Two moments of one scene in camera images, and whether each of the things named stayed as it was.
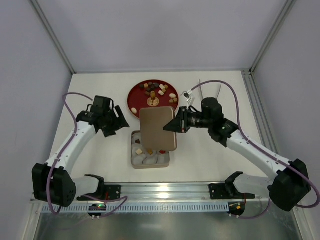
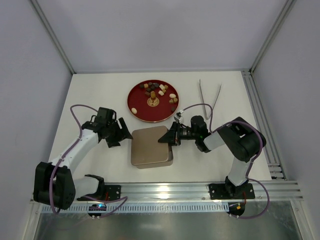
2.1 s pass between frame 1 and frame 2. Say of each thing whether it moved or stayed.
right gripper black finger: moved
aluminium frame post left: stayed
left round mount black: stayed
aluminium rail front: stayed
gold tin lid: moved
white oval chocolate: stayed
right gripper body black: moved
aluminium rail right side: stayed
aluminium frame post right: stayed
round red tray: stayed
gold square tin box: stayed
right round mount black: stayed
